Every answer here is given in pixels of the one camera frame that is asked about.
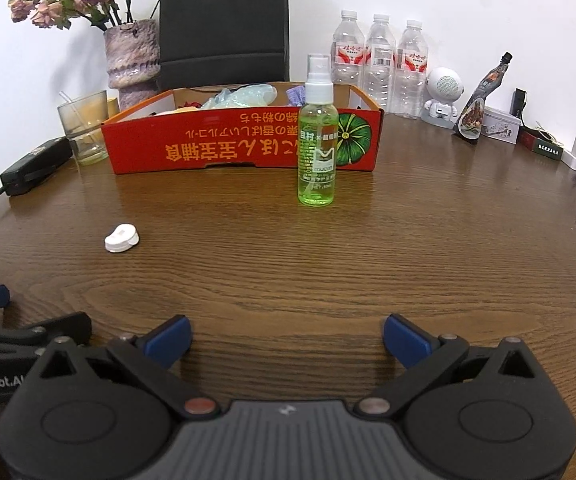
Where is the purple ceramic vase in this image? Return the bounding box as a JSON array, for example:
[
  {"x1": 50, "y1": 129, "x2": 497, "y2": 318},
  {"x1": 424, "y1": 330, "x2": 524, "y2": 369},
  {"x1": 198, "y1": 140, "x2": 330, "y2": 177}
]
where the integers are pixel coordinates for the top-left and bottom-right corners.
[{"x1": 104, "y1": 19, "x2": 161, "y2": 111}]

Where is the printed spout pouch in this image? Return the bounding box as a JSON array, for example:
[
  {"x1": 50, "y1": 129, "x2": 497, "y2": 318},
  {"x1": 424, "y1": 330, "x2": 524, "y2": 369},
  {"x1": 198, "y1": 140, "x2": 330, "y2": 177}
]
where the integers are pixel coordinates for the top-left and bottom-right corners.
[{"x1": 452, "y1": 51, "x2": 513, "y2": 144}]

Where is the black power adapter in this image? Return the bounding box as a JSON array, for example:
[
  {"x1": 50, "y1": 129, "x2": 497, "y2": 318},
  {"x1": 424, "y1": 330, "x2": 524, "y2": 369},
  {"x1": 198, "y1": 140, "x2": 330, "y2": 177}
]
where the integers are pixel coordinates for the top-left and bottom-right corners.
[{"x1": 0, "y1": 136, "x2": 74, "y2": 197}]

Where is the red cardboard box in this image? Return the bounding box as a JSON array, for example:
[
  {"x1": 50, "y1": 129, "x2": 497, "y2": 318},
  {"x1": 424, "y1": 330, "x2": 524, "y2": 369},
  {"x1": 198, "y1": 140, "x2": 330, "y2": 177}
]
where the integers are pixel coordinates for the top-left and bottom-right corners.
[{"x1": 100, "y1": 81, "x2": 385, "y2": 176}]

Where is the small white plastic cap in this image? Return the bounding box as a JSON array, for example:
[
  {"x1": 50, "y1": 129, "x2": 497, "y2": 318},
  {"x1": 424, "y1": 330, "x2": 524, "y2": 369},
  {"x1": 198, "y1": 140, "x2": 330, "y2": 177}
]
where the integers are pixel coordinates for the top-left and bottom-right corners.
[{"x1": 104, "y1": 223, "x2": 140, "y2": 253}]

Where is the black paper bag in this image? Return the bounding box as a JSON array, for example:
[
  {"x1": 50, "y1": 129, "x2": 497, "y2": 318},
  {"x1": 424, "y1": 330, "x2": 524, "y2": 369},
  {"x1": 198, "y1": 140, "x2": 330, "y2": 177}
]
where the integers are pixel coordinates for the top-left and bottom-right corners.
[{"x1": 159, "y1": 0, "x2": 289, "y2": 93}]

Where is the glass cup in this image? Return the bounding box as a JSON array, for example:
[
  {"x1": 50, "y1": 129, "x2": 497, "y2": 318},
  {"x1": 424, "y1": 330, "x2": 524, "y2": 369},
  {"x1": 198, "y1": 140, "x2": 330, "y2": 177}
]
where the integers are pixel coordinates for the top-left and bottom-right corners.
[{"x1": 57, "y1": 91, "x2": 110, "y2": 166}]

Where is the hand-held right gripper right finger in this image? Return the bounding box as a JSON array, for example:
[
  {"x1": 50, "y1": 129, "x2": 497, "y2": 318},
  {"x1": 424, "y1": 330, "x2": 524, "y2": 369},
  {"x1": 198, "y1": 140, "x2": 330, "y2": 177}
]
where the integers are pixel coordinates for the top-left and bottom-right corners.
[{"x1": 354, "y1": 313, "x2": 539, "y2": 421}]

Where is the white robot-shaped speaker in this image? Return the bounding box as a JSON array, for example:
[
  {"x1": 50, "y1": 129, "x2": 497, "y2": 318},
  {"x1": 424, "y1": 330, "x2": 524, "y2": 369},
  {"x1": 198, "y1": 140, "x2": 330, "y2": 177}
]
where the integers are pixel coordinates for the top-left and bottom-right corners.
[{"x1": 422, "y1": 67, "x2": 464, "y2": 131}]

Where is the green spray bottle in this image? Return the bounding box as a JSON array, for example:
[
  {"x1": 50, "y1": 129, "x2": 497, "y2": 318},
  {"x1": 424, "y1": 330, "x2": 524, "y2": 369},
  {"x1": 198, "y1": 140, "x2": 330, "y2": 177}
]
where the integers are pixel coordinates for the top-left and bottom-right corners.
[{"x1": 297, "y1": 53, "x2": 339, "y2": 206}]

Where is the white tin box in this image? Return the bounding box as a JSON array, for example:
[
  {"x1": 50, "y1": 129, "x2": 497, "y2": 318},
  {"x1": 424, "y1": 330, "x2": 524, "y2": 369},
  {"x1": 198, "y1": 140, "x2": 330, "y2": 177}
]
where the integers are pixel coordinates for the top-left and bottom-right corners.
[{"x1": 480, "y1": 106, "x2": 521, "y2": 142}]

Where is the light blue plastic bag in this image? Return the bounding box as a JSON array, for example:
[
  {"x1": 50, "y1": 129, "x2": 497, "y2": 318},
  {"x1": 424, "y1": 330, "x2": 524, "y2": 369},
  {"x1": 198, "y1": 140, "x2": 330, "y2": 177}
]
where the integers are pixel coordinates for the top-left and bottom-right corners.
[{"x1": 203, "y1": 84, "x2": 279, "y2": 110}]

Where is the clear water bottle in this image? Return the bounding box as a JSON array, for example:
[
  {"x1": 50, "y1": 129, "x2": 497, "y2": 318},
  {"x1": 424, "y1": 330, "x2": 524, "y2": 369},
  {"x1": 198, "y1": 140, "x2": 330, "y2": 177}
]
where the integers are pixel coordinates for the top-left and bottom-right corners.
[
  {"x1": 364, "y1": 13, "x2": 397, "y2": 111},
  {"x1": 395, "y1": 20, "x2": 427, "y2": 120},
  {"x1": 331, "y1": 10, "x2": 365, "y2": 87}
]

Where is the wooden desktop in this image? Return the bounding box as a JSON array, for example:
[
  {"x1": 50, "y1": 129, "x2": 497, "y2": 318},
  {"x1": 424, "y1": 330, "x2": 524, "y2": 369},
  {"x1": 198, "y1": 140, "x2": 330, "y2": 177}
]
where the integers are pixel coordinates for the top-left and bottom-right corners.
[{"x1": 0, "y1": 105, "x2": 576, "y2": 480}]

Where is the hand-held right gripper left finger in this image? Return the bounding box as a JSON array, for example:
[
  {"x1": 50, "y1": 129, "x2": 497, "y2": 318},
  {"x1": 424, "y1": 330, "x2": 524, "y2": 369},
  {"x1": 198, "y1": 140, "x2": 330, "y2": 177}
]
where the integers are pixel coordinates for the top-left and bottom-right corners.
[{"x1": 35, "y1": 313, "x2": 219, "y2": 421}]

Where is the dark green labelled box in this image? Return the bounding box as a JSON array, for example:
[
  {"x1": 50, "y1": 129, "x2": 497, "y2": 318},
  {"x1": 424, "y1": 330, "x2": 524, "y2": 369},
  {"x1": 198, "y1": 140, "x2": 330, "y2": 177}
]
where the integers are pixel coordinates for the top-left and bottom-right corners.
[{"x1": 518, "y1": 127, "x2": 576, "y2": 162}]

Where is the clear drinking straw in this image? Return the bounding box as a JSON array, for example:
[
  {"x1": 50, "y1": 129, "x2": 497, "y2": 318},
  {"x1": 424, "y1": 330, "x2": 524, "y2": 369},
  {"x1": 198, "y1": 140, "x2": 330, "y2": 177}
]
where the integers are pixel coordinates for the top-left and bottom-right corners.
[{"x1": 59, "y1": 91, "x2": 95, "y2": 137}]

